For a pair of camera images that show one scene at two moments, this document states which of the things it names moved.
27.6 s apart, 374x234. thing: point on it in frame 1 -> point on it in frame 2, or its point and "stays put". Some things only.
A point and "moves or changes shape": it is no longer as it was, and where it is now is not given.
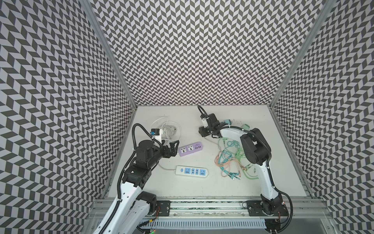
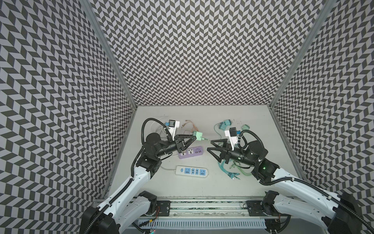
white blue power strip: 191,171 stays put
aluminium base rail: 297,208 stays put
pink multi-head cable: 221,160 moves or changes shape
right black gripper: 210,126 -> 226,153
